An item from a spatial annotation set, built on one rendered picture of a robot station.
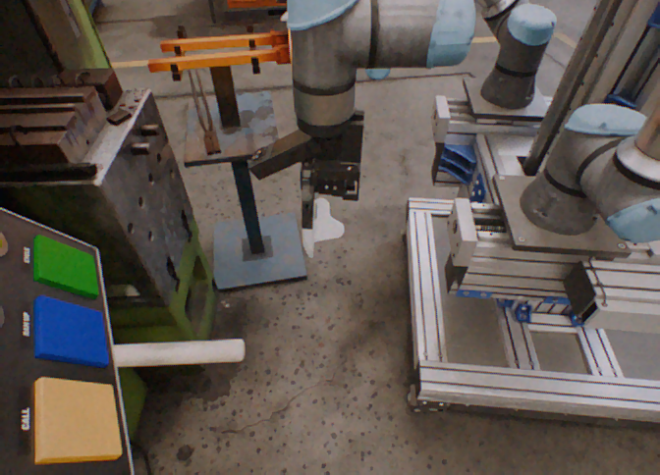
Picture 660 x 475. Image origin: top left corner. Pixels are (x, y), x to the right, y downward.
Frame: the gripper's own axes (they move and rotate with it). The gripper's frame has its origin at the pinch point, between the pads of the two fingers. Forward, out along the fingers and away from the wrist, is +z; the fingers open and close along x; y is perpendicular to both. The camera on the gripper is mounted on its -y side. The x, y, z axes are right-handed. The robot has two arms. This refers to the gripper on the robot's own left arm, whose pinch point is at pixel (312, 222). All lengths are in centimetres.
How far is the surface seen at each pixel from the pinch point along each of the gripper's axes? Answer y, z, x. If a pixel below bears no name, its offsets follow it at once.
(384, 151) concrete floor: 22, 93, 153
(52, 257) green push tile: -29.0, -9.5, -17.8
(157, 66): -47, -1, 52
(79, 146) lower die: -49, 0, 16
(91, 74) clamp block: -57, -5, 39
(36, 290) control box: -27.2, -10.3, -22.9
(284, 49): -15, -2, 62
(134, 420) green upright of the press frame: -60, 88, -10
